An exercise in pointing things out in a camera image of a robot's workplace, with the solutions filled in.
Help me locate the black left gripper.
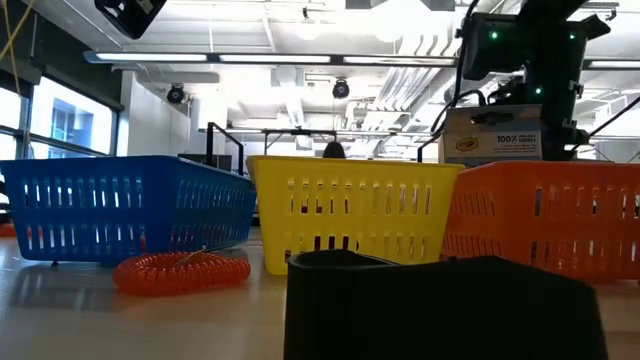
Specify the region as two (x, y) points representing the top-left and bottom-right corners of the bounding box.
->
(93, 0), (169, 40)

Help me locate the large blue Crayola box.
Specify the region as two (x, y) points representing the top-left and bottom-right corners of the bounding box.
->
(438, 104), (544, 167)

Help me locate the black velcro strap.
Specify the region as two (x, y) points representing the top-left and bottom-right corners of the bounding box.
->
(283, 248), (610, 360)

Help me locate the long ceiling light bar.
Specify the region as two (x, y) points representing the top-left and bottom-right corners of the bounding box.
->
(83, 50), (640, 70)

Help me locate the blue plastic basket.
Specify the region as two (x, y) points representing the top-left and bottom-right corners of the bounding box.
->
(0, 155), (257, 266)

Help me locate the dark monitor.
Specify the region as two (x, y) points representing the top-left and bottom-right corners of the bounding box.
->
(177, 153), (234, 174)

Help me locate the yellow plastic basket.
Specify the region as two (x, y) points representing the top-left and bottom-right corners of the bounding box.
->
(245, 155), (464, 276)

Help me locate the orange plastic basket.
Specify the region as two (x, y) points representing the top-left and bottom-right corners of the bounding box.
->
(440, 160), (640, 284)

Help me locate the yellow cable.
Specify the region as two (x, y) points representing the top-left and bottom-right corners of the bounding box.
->
(0, 0), (35, 96)

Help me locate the black metal frame post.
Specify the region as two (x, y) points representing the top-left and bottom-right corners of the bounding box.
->
(417, 130), (446, 164)
(205, 121), (245, 176)

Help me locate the black table frame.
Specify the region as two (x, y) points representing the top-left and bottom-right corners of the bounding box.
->
(262, 128), (339, 157)

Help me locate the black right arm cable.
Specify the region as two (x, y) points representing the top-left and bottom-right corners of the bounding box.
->
(432, 0), (489, 139)

